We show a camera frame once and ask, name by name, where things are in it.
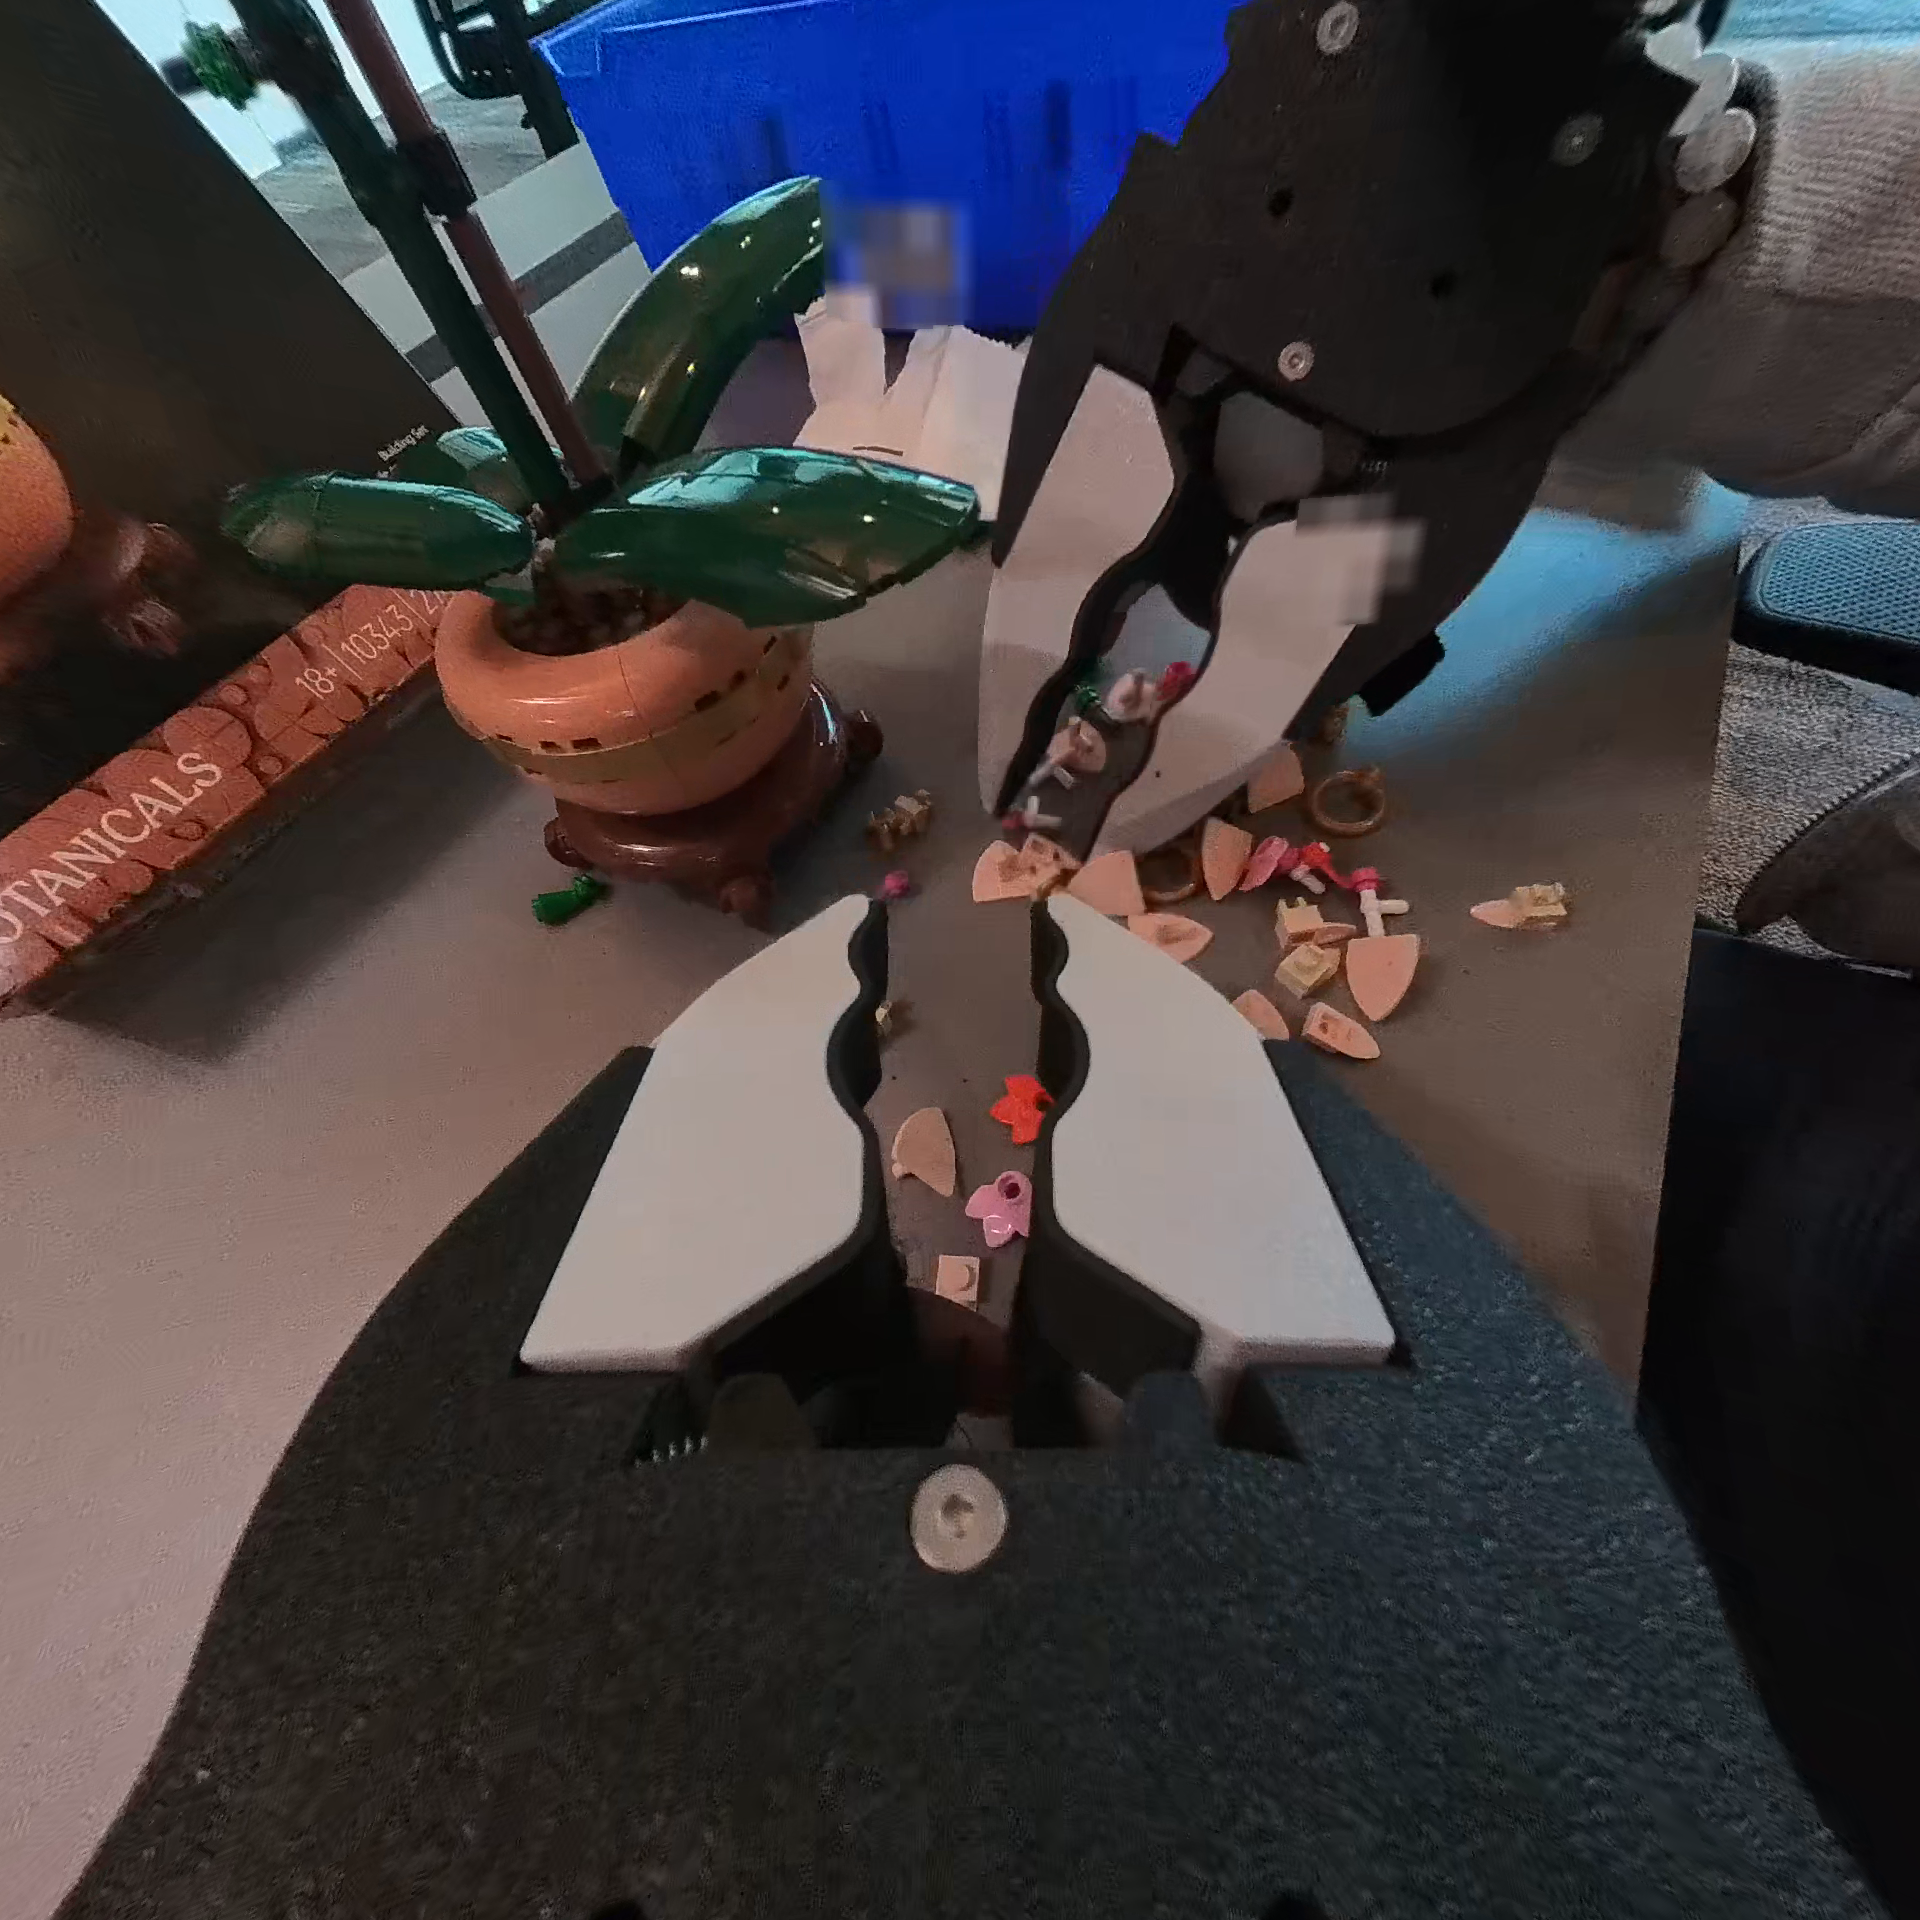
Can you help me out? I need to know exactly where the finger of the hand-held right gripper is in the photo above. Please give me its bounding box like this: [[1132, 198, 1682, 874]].
[[1100, 513, 1410, 857], [972, 359, 1189, 823]]

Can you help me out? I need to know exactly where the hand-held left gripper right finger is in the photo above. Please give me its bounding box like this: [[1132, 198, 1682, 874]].
[[1025, 893, 1402, 1372]]

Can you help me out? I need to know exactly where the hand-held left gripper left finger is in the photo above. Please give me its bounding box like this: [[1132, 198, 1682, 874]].
[[516, 893, 892, 1376]]

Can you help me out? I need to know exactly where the pile of small toy bricks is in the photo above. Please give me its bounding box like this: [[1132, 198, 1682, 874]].
[[861, 658, 1576, 1306]]

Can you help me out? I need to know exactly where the person's right forearm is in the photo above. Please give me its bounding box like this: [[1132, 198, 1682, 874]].
[[1557, 46, 1920, 519]]

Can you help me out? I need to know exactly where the grey desk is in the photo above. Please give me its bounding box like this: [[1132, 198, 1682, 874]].
[[0, 330, 1749, 1920]]

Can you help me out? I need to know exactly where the white paper bag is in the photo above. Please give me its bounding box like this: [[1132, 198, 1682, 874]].
[[796, 296, 1042, 530]]

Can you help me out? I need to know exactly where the toy brick potted plant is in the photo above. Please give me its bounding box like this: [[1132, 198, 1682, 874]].
[[180, 0, 982, 918]]

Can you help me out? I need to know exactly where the blue plastic bin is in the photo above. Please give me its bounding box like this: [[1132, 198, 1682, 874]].
[[540, 0, 1244, 337]]

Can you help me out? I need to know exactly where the person's leg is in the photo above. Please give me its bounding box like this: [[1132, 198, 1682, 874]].
[[1640, 918, 1920, 1909]]

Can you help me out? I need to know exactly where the dark orchid picture box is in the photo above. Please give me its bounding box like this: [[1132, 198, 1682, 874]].
[[0, 0, 472, 1016]]

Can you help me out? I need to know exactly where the beaded bracelet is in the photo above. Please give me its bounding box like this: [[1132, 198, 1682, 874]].
[[1625, 22, 1763, 342]]

